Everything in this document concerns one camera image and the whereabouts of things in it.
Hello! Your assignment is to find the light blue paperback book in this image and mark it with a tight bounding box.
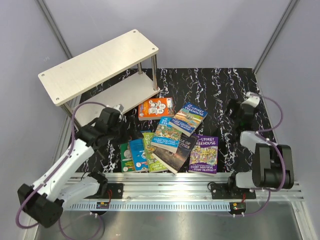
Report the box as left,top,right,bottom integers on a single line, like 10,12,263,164
128,139,149,172

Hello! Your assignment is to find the blue 91-storey treehouse book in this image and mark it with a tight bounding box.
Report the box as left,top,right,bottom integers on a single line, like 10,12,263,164
168,102,208,137

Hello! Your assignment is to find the blue 26-storey treehouse book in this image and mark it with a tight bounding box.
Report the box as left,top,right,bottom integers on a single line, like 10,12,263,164
150,117,182,154

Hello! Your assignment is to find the green 65-storey treehouse book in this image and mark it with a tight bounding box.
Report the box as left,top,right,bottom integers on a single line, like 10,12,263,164
142,131,168,173

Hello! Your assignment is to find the dark tale of two cities book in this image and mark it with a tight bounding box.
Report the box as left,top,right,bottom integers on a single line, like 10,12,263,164
152,134,198,174

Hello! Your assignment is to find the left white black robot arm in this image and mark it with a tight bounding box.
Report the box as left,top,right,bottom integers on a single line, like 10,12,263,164
15,104,124,229

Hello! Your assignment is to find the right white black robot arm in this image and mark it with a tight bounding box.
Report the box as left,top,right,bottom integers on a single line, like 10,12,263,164
225,97,295,199

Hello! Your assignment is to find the black marble pattern mat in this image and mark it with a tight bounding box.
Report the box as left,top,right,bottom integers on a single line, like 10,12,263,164
76,68,275,173

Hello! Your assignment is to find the dark green paperback book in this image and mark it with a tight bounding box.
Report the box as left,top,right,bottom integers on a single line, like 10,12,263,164
120,143,135,173

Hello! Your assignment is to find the white two-tier metal shelf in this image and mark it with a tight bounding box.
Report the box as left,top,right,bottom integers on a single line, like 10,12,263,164
38,29,160,127

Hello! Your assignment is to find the orange paperback book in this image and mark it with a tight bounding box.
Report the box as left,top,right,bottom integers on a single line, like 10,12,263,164
138,97,175,121

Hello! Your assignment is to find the purple 52-storey treehouse book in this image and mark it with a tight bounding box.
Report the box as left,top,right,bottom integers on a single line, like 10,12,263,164
188,134,219,175

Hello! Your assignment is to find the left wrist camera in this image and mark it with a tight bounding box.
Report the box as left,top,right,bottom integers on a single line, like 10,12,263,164
112,104,124,115

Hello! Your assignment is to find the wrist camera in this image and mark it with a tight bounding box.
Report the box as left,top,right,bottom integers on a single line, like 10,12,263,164
243,91,261,108
112,104,124,115

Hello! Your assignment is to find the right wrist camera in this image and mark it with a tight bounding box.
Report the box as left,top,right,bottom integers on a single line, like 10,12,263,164
243,91,261,108

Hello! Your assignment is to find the aluminium mounting rail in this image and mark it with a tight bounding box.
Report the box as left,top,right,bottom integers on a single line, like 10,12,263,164
59,171,305,202

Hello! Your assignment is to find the white slotted cable duct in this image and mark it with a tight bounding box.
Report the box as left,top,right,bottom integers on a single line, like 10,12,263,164
67,201,244,212

